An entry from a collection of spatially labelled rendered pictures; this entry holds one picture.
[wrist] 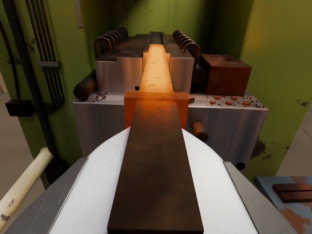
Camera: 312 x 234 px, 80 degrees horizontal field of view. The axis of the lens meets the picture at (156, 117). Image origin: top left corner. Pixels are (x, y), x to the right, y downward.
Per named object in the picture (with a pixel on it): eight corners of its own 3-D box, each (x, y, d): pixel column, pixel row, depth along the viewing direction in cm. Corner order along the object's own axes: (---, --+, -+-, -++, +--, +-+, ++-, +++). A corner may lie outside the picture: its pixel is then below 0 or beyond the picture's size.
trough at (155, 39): (169, 61, 38) (170, 53, 37) (143, 59, 38) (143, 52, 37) (163, 35, 74) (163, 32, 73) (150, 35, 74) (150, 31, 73)
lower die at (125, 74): (189, 94, 41) (195, 54, 37) (98, 91, 41) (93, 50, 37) (174, 55, 78) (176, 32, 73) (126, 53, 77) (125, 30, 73)
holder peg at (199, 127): (207, 144, 35) (210, 132, 34) (192, 144, 35) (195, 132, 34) (202, 132, 39) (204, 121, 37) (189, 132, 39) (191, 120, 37)
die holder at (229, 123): (221, 237, 58) (269, 109, 36) (98, 234, 58) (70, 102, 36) (191, 133, 107) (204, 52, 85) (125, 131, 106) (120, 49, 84)
